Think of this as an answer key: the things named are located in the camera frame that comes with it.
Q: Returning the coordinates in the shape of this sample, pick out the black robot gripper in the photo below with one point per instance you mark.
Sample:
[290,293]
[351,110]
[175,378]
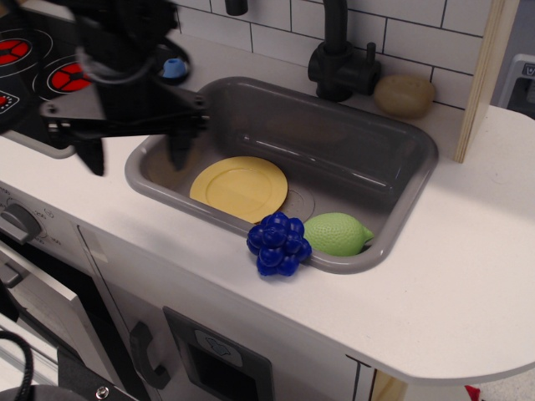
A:
[135,101]

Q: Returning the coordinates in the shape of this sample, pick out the blue toy blueberry cluster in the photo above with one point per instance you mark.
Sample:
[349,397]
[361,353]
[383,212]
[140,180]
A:
[279,245]

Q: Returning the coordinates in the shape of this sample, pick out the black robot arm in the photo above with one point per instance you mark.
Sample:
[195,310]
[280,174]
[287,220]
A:
[115,32]

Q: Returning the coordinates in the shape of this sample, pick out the yellow toy plate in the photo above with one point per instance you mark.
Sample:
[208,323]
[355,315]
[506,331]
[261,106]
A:
[246,187]

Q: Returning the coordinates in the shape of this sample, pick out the grey plastic sink basin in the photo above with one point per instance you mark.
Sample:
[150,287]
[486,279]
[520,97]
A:
[335,158]

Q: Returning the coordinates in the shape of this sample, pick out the black toy stovetop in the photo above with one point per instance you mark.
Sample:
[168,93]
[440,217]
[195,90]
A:
[37,67]

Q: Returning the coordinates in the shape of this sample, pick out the grey oven knob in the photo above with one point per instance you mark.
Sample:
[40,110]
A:
[19,224]

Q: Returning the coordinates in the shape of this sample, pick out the white oven door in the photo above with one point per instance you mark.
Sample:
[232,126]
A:
[47,306]

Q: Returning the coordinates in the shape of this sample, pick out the green toy lime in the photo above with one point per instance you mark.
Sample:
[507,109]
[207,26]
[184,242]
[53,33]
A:
[337,234]

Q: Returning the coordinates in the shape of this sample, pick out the black toy faucet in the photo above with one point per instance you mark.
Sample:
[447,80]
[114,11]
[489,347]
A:
[335,67]

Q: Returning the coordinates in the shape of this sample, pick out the grey dishwasher control panel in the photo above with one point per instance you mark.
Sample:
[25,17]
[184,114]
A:
[223,368]

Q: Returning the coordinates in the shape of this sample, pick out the beige toy potato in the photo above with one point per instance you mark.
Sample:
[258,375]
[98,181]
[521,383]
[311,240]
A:
[404,96]

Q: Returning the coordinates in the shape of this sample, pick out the light wooden side panel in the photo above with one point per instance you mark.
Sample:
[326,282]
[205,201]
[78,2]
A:
[492,51]

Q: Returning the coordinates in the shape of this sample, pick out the grey cabinet door handle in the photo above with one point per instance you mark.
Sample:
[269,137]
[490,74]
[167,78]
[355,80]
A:
[140,339]

